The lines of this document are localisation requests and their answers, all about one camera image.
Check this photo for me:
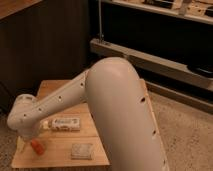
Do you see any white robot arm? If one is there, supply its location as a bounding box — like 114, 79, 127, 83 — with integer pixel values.
7, 57, 170, 171

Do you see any white sponge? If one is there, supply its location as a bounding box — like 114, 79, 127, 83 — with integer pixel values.
71, 143, 93, 160

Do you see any white plastic bottle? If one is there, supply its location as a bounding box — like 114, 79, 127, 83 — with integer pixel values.
42, 117, 81, 131

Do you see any wooden bench beam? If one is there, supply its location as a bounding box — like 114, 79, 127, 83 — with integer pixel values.
90, 39, 213, 92

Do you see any metal pole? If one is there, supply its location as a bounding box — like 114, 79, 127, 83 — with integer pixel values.
98, 0, 104, 43

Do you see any wall shelf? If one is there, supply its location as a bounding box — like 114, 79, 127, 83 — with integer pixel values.
101, 0, 213, 25

